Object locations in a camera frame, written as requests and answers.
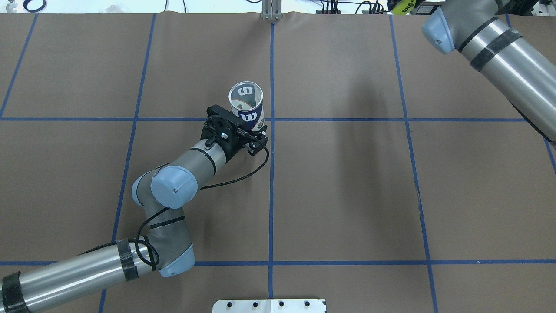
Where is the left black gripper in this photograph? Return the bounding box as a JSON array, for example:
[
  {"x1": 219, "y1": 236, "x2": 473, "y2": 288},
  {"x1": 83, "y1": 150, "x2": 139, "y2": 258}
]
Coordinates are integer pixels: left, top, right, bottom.
[{"x1": 213, "y1": 127, "x2": 268, "y2": 163}]

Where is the white tennis ball can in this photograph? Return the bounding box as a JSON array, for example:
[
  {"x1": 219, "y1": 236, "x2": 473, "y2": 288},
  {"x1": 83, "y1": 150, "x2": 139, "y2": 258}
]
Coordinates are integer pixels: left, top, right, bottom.
[{"x1": 228, "y1": 81, "x2": 265, "y2": 132}]

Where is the Wilson tennis ball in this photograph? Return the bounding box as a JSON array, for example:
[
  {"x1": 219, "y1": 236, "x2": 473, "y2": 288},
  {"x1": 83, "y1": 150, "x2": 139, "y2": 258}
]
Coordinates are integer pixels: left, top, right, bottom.
[{"x1": 387, "y1": 0, "x2": 419, "y2": 15}]

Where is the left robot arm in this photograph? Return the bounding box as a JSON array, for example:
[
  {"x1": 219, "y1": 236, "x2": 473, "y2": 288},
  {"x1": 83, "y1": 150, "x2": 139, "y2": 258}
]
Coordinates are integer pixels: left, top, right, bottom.
[{"x1": 1, "y1": 121, "x2": 270, "y2": 313}]

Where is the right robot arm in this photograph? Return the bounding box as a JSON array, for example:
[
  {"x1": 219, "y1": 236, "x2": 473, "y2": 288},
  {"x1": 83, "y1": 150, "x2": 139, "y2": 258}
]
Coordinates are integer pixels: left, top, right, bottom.
[{"x1": 422, "y1": 0, "x2": 556, "y2": 147}]

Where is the blue tape roll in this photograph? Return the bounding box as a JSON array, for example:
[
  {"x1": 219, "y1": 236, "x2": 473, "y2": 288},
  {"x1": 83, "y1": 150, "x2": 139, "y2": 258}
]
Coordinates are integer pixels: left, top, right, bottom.
[{"x1": 23, "y1": 0, "x2": 48, "y2": 13}]

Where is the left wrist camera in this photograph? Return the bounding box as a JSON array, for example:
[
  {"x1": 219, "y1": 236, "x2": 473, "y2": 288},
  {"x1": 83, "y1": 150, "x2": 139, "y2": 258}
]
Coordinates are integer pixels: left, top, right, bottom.
[{"x1": 201, "y1": 104, "x2": 247, "y2": 140}]

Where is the aluminium frame post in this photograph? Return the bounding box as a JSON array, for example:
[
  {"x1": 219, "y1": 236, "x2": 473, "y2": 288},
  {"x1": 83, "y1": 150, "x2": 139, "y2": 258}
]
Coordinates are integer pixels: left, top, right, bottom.
[{"x1": 261, "y1": 0, "x2": 283, "y2": 22}]

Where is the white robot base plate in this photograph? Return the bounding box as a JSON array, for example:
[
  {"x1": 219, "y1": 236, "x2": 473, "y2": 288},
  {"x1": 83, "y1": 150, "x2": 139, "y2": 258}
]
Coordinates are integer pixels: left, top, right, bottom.
[{"x1": 212, "y1": 299, "x2": 328, "y2": 313}]

